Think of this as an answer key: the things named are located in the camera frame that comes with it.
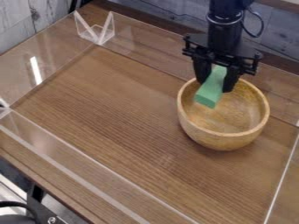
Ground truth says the clear acrylic corner bracket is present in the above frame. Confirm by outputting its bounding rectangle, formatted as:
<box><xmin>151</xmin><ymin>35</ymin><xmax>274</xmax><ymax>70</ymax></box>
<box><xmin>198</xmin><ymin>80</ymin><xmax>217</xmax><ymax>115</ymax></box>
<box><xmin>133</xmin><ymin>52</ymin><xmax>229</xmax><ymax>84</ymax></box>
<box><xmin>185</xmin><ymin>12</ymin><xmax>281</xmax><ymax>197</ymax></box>
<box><xmin>74</xmin><ymin>11</ymin><xmax>117</xmax><ymax>46</ymax></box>

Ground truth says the wooden bowl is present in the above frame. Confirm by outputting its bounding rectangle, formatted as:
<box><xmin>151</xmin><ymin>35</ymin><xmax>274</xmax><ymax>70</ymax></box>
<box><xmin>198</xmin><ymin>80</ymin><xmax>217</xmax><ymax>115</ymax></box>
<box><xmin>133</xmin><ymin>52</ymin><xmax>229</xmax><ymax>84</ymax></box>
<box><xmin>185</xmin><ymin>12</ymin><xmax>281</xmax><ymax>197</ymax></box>
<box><xmin>177</xmin><ymin>79</ymin><xmax>270</xmax><ymax>151</ymax></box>

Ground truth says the green rectangular stick block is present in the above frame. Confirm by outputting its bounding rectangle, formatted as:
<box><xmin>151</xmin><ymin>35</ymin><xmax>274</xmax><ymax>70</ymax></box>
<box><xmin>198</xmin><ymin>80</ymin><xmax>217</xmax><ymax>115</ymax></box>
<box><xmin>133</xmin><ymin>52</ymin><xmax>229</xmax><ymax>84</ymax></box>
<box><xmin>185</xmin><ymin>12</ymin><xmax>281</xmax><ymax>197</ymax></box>
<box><xmin>194</xmin><ymin>66</ymin><xmax>228</xmax><ymax>109</ymax></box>

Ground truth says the black table leg frame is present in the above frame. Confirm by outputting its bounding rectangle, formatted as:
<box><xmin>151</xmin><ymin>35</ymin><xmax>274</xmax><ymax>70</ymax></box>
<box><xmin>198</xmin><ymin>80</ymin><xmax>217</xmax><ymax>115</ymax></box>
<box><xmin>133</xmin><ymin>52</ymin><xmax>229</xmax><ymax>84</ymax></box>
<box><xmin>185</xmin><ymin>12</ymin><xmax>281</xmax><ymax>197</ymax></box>
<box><xmin>27</xmin><ymin>185</ymin><xmax>69</xmax><ymax>224</ymax></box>

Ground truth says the black cable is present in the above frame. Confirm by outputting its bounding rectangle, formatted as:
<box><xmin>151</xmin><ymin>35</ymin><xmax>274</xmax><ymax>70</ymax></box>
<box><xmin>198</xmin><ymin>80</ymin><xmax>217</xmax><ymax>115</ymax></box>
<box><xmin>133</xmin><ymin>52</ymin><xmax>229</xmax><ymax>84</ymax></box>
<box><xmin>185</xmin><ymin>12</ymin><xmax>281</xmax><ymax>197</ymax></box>
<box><xmin>0</xmin><ymin>199</ymin><xmax>30</xmax><ymax>214</ymax></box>

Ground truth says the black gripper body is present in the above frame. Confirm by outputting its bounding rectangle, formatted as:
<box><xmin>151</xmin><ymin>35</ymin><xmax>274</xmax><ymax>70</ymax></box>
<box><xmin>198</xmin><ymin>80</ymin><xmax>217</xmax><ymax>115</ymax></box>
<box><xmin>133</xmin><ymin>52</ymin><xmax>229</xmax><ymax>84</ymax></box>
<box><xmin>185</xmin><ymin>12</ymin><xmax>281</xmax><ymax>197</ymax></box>
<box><xmin>182</xmin><ymin>17</ymin><xmax>264</xmax><ymax>76</ymax></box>

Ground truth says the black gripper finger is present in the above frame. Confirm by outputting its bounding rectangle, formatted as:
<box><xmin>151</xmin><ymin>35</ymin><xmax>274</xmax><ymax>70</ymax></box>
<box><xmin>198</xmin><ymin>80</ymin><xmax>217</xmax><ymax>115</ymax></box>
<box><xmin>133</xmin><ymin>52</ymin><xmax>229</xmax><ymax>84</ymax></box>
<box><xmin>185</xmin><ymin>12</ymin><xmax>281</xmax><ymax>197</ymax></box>
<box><xmin>193</xmin><ymin>57</ymin><xmax>212</xmax><ymax>84</ymax></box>
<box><xmin>224</xmin><ymin>66</ymin><xmax>240</xmax><ymax>93</ymax></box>

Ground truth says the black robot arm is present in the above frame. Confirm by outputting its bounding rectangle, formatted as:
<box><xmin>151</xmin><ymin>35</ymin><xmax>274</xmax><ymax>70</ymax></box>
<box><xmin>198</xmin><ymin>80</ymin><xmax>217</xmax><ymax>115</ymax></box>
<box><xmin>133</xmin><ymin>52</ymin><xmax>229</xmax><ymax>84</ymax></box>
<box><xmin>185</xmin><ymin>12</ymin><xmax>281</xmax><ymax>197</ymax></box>
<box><xmin>182</xmin><ymin>0</ymin><xmax>265</xmax><ymax>93</ymax></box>

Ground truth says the clear acrylic enclosure wall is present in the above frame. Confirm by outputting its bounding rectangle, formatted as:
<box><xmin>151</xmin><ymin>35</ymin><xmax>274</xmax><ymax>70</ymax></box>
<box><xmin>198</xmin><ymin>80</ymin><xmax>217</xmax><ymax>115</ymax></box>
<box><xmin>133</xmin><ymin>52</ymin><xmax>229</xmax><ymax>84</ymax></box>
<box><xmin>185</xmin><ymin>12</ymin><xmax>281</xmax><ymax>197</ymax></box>
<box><xmin>0</xmin><ymin>12</ymin><xmax>299</xmax><ymax>224</ymax></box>

